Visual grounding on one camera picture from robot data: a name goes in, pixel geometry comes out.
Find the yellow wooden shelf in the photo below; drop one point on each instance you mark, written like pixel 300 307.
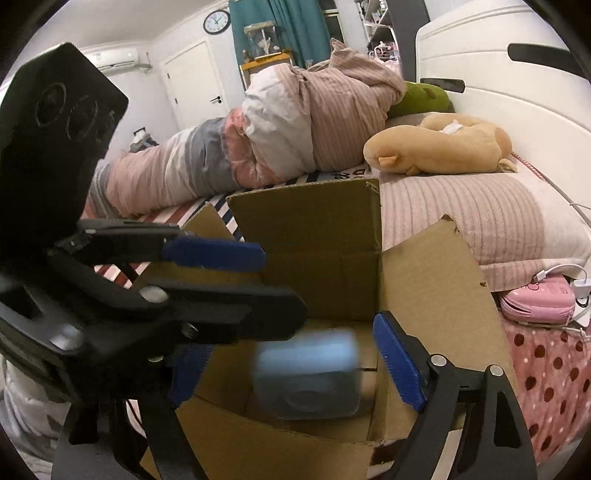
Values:
pixel 248 70

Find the white door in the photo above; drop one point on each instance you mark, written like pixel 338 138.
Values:
pixel 194 86

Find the white storage shelf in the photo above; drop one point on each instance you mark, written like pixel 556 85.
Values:
pixel 377 23

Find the pink handheld device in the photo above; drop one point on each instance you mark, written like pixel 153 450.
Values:
pixel 549 302

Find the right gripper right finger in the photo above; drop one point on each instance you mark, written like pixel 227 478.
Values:
pixel 494 443

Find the white bed headboard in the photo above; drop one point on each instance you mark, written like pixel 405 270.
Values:
pixel 500 61

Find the pink striped pillow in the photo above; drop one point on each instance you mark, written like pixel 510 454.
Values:
pixel 516 224

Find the round wall clock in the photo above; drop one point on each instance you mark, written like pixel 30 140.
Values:
pixel 216 22

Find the tan plush dog toy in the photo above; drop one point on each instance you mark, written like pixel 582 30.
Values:
pixel 442 144

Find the striped plush blanket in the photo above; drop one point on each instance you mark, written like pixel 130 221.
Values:
pixel 182 214

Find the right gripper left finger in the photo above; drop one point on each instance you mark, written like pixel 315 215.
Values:
pixel 168 445

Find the brown cardboard box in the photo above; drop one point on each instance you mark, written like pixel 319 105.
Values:
pixel 323 240

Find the white air conditioner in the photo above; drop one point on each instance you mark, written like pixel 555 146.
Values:
pixel 115 61

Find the green plush toy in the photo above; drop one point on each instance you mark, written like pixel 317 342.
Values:
pixel 421 98

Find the rolled pink grey quilt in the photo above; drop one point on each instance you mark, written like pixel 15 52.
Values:
pixel 293 121

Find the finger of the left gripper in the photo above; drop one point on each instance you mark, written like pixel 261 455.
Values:
pixel 184 251
pixel 169 313

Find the polka dot bed sheet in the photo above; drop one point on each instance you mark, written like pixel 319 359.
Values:
pixel 552 368

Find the light blue square case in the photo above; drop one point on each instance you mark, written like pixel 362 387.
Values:
pixel 313 376

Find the teal curtain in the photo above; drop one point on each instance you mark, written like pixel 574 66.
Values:
pixel 300 25

